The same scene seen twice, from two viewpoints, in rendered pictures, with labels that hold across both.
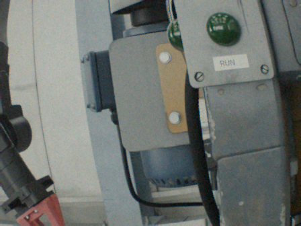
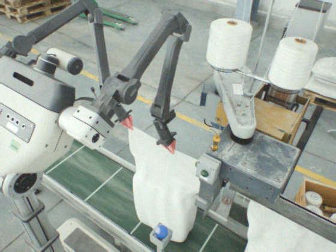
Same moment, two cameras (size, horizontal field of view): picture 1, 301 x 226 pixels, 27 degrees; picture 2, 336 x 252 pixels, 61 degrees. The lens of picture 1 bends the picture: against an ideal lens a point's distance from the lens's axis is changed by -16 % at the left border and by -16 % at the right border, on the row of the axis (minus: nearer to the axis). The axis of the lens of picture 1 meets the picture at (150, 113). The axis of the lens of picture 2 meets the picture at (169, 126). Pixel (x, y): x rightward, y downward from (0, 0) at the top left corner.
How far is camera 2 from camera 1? 86 cm
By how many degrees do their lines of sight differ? 40
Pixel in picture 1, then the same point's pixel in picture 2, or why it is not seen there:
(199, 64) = (197, 174)
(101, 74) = (203, 98)
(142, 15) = not seen: hidden behind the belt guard
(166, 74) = (218, 109)
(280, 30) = (224, 170)
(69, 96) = not seen: outside the picture
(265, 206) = (208, 193)
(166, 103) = (216, 115)
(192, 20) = (199, 167)
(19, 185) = (164, 138)
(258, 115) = not seen: hidden behind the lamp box
